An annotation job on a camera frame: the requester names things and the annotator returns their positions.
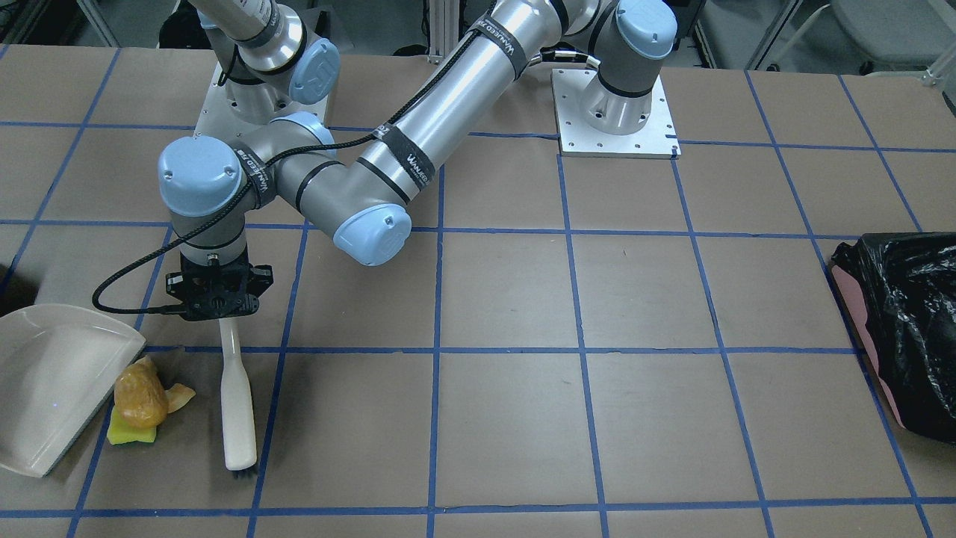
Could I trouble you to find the beige hand brush black bristles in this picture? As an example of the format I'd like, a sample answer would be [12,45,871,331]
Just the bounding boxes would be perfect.
[219,318,258,479]

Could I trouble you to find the beige plastic dustpan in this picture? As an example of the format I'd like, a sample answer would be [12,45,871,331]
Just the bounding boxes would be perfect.
[1,303,146,477]

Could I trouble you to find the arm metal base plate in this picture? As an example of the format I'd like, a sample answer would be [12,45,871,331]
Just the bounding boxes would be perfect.
[177,64,335,160]
[552,69,682,159]

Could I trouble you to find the black bag lined bin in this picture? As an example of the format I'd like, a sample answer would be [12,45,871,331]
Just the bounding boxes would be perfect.
[831,232,955,443]

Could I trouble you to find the orange-yellow trash ball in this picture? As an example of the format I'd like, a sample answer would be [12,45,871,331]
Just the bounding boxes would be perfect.
[114,356,170,428]

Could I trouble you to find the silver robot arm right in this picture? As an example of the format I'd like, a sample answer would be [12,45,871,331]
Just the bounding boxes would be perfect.
[191,1,341,125]

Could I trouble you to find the yellow green sponge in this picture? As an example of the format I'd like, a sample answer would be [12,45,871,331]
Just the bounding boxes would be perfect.
[106,408,158,445]

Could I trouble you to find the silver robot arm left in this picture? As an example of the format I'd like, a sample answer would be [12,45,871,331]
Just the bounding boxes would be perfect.
[155,1,678,321]

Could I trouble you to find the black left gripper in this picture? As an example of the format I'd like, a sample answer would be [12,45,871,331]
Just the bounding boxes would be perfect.
[165,250,273,321]

